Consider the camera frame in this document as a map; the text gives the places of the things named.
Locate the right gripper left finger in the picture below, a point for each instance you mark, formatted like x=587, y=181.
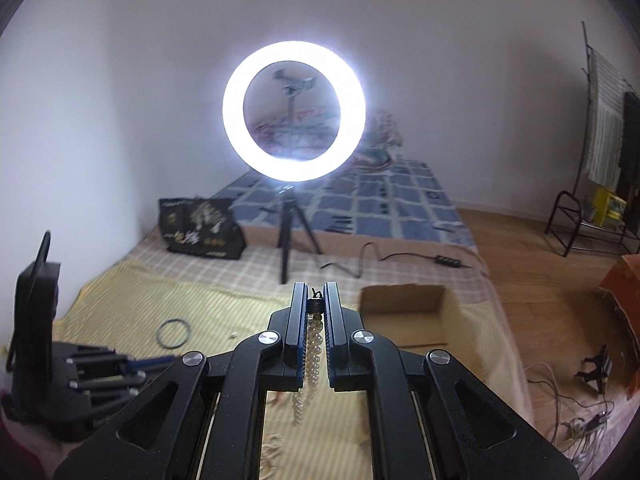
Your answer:
x=202, y=418

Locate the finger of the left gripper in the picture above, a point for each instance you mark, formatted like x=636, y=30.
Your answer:
x=136, y=373
x=96, y=356

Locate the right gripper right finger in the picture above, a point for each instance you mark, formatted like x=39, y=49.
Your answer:
x=429, y=416

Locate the dark blue bangle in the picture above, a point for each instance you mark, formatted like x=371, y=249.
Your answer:
x=173, y=334

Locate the yellow striped cloth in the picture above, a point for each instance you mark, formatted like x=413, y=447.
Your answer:
x=123, y=308

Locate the brown cardboard box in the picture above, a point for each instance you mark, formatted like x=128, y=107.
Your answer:
x=413, y=316

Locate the black snack bag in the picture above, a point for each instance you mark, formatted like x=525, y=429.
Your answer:
x=200, y=227

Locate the small black phone stand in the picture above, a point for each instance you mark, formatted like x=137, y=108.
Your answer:
x=602, y=366

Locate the checkered pink bedsheet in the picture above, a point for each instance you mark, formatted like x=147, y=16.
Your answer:
x=354, y=262

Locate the blue patterned bedsheet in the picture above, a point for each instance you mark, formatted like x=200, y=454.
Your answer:
x=404, y=201

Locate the orange covered box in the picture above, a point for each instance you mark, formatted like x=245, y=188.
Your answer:
x=622, y=282

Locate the black clothes rack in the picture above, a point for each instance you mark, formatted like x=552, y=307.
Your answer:
x=571, y=218

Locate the yellow box on rack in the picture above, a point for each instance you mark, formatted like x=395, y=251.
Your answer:
x=609, y=208

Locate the folded floral quilt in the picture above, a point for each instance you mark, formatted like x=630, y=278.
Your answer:
x=380, y=142

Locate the phone holder clamp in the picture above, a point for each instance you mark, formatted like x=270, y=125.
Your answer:
x=291, y=86

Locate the striped hanging towel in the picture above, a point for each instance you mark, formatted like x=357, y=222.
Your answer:
x=605, y=122

